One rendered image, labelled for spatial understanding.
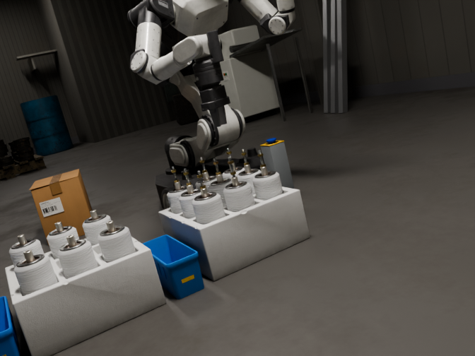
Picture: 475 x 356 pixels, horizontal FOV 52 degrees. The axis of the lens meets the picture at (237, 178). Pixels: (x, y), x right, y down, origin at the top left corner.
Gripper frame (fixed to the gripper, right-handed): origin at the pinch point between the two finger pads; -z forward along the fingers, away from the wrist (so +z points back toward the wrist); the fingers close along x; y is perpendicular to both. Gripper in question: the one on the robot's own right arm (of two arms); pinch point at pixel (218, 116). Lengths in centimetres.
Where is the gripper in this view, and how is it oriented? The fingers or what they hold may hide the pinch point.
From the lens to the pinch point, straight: 161.6
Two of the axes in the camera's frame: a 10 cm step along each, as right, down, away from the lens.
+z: -2.3, -9.5, -2.2
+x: 5.0, -3.1, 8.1
